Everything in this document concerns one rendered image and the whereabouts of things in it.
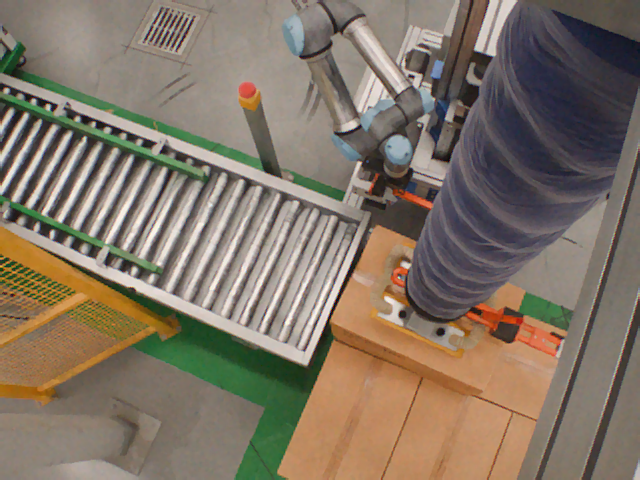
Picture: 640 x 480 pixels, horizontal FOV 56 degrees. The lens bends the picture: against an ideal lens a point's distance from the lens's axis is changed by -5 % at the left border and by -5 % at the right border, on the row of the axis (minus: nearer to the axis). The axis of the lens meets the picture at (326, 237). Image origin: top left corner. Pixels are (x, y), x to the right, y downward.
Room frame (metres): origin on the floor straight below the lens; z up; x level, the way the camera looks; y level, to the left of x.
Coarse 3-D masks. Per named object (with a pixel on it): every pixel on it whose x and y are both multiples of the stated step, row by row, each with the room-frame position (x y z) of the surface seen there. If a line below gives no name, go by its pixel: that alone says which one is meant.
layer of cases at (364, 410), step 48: (528, 336) 0.21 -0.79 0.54; (336, 384) 0.13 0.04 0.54; (384, 384) 0.10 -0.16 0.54; (432, 384) 0.07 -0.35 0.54; (528, 384) 0.01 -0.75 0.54; (336, 432) -0.06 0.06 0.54; (384, 432) -0.09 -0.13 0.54; (432, 432) -0.12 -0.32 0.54; (480, 432) -0.15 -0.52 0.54; (528, 432) -0.18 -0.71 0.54
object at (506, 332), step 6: (504, 306) 0.26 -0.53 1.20; (504, 312) 0.25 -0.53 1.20; (510, 312) 0.24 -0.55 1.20; (516, 312) 0.24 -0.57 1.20; (522, 318) 0.22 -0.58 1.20; (498, 324) 0.21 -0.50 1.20; (504, 324) 0.21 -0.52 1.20; (510, 324) 0.21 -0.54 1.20; (522, 324) 0.20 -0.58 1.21; (492, 330) 0.20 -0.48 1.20; (498, 330) 0.19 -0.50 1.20; (504, 330) 0.19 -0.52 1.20; (510, 330) 0.19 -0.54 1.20; (516, 330) 0.18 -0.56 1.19; (492, 336) 0.18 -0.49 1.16; (498, 336) 0.17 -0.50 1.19; (504, 336) 0.17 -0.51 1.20; (510, 336) 0.17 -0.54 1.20; (516, 336) 0.16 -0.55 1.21; (510, 342) 0.15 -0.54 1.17
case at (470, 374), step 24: (384, 240) 0.60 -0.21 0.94; (408, 240) 0.59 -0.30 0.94; (360, 264) 0.53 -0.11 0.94; (360, 288) 0.44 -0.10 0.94; (504, 288) 0.36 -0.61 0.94; (336, 312) 0.36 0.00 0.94; (360, 312) 0.35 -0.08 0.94; (336, 336) 0.33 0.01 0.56; (360, 336) 0.27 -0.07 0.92; (384, 336) 0.25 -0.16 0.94; (408, 336) 0.24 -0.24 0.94; (408, 360) 0.16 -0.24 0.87; (432, 360) 0.15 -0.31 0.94; (456, 360) 0.13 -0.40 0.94; (480, 360) 0.12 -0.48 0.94; (456, 384) 0.05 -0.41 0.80; (480, 384) 0.04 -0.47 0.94
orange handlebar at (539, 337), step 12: (396, 192) 0.69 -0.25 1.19; (408, 192) 0.69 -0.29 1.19; (420, 204) 0.64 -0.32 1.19; (432, 204) 0.64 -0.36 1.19; (396, 276) 0.41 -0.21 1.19; (468, 312) 0.26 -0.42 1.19; (492, 312) 0.25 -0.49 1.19; (492, 324) 0.21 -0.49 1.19; (540, 336) 0.15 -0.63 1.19; (552, 336) 0.15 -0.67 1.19; (540, 348) 0.12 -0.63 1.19
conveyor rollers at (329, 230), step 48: (48, 144) 1.41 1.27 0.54; (96, 144) 1.36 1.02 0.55; (144, 144) 1.33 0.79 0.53; (0, 192) 1.19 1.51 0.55; (96, 192) 1.12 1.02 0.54; (192, 192) 1.05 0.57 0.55; (240, 192) 1.02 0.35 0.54; (192, 240) 0.82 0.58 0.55; (240, 240) 0.80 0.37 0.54; (192, 288) 0.61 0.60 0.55; (240, 288) 0.58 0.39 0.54; (288, 336) 0.35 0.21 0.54
